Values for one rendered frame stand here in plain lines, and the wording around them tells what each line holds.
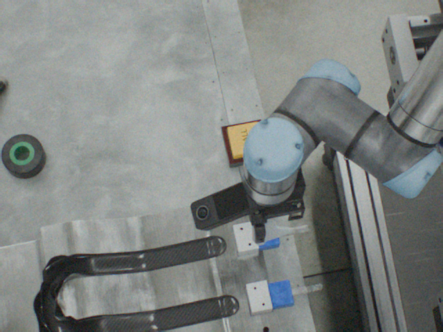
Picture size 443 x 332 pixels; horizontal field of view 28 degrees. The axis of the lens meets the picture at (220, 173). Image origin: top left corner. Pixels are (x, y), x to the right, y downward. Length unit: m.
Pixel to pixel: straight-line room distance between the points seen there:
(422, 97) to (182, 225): 0.61
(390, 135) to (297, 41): 1.59
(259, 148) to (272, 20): 1.65
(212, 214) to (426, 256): 1.09
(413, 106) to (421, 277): 1.21
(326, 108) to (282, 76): 1.50
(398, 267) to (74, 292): 1.02
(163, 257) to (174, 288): 0.06
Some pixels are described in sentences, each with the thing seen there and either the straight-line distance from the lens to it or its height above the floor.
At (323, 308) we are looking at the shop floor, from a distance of 2.48.
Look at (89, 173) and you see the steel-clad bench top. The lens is 1.74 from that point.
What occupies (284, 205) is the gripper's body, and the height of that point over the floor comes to 1.15.
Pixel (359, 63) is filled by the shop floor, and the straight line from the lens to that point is 2.73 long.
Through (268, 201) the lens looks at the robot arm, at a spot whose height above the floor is 1.23.
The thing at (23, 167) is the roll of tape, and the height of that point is 0.83.
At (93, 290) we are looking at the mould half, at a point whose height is 0.93.
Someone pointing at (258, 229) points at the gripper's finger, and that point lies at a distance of 1.36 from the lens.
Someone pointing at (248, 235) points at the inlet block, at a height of 0.92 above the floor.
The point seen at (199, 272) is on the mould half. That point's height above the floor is 0.89.
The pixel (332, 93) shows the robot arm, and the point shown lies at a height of 1.34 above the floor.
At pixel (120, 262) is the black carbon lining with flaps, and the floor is 0.90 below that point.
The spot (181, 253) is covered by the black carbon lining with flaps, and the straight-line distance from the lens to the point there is 1.60.
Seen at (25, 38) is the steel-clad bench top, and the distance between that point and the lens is 1.88.
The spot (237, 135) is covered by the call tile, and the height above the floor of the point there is 0.84.
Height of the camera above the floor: 2.43
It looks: 71 degrees down
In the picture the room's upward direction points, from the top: 1 degrees counter-clockwise
